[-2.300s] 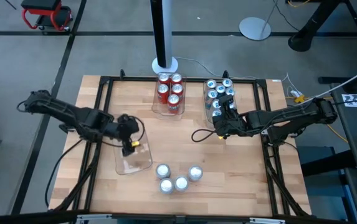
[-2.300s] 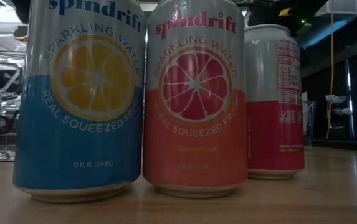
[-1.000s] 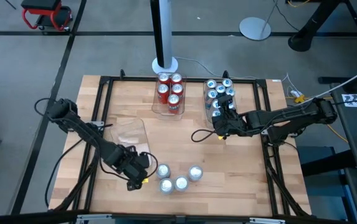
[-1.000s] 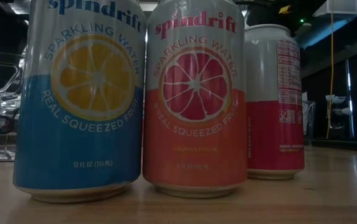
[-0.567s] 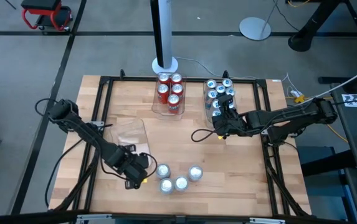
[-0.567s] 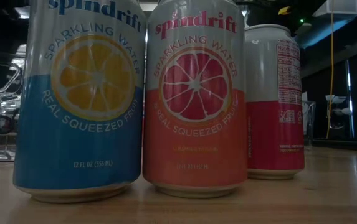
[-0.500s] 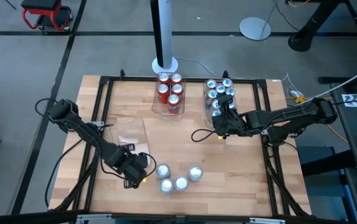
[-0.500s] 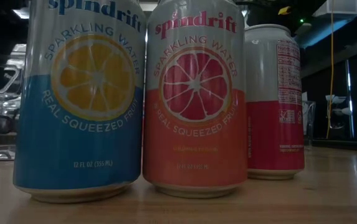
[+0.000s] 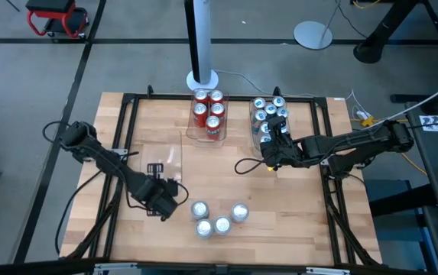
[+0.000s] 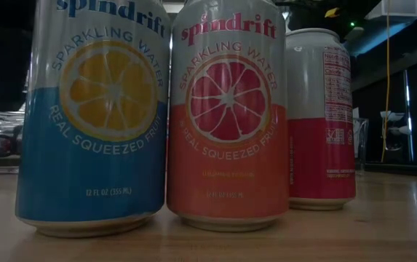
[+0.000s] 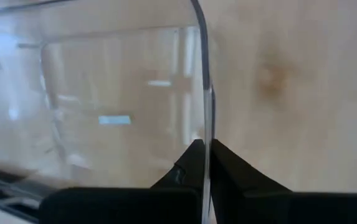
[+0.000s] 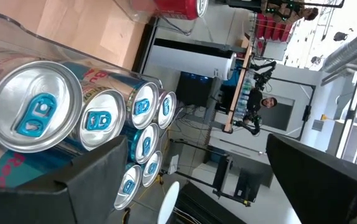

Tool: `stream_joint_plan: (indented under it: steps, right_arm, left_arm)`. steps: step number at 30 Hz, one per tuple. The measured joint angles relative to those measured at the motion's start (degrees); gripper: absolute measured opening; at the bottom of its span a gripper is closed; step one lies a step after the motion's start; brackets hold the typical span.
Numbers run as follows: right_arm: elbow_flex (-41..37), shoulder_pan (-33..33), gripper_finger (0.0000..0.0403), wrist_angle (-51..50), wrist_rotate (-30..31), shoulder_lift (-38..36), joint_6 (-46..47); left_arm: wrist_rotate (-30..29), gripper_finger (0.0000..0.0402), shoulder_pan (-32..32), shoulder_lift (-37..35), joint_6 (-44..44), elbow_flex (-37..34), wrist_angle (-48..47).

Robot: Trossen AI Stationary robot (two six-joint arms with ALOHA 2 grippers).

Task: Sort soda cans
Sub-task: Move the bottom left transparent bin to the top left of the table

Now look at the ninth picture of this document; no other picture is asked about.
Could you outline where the red black rolling stool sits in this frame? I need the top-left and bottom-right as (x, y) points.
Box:
(25, 0), (89, 40)

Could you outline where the black metal table frame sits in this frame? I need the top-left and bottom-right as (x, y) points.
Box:
(60, 84), (383, 268)

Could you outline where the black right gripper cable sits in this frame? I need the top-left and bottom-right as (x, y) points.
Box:
(235, 157), (268, 176)

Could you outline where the black horizontal beam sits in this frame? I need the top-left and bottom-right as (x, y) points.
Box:
(0, 257), (438, 275)

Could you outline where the clear plastic bin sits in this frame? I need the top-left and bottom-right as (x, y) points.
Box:
(248, 95), (291, 158)
(186, 88), (229, 148)
(139, 131), (184, 185)

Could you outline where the red soda can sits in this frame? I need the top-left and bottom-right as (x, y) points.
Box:
(209, 102), (226, 120)
(192, 102), (208, 129)
(205, 115), (222, 141)
(209, 89), (225, 105)
(193, 89), (209, 105)

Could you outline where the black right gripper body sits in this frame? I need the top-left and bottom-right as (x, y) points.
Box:
(260, 116), (302, 168)

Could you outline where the thin white power cable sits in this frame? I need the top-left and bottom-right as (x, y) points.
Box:
(213, 68), (319, 99)

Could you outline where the black desk leg frame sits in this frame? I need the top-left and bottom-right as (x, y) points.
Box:
(352, 0), (438, 76)

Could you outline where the silver metal bracket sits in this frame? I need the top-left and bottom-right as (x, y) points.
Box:
(93, 262), (138, 275)
(305, 266), (352, 275)

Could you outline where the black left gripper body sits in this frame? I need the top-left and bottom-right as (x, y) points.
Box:
(156, 177), (180, 215)

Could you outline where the yellow floor cable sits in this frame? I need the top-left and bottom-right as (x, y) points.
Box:
(397, 150), (429, 177)

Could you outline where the black power cable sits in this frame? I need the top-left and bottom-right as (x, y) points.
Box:
(54, 171), (105, 256)

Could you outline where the grey round-base stand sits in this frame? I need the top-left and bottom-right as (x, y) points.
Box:
(293, 0), (344, 50)

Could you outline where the thick white cable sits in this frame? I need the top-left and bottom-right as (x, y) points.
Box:
(355, 74), (438, 134)

